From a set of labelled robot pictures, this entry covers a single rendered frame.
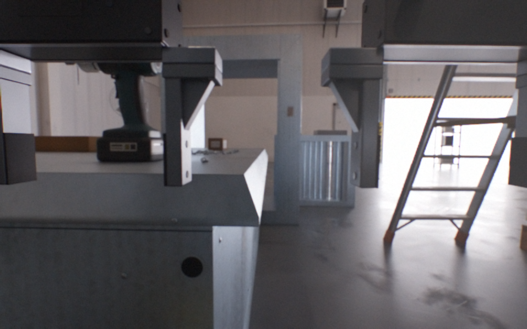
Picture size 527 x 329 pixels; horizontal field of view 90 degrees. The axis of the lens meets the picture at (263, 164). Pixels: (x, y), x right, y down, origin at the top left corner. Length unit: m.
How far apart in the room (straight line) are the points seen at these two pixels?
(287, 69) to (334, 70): 2.10
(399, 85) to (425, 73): 0.95
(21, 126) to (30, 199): 0.16
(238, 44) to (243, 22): 8.68
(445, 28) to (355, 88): 0.07
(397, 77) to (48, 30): 10.85
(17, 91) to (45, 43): 0.06
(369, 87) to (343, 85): 0.02
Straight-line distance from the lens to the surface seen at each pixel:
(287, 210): 2.30
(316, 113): 10.14
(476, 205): 2.24
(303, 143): 3.01
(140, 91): 0.60
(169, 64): 0.22
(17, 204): 0.44
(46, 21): 0.25
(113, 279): 0.45
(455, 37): 0.24
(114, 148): 0.59
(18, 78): 0.30
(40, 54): 0.29
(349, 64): 0.21
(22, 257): 0.52
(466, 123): 1.57
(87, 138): 1.17
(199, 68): 0.21
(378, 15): 0.23
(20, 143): 0.29
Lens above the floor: 0.69
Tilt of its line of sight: 5 degrees down
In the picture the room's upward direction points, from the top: straight up
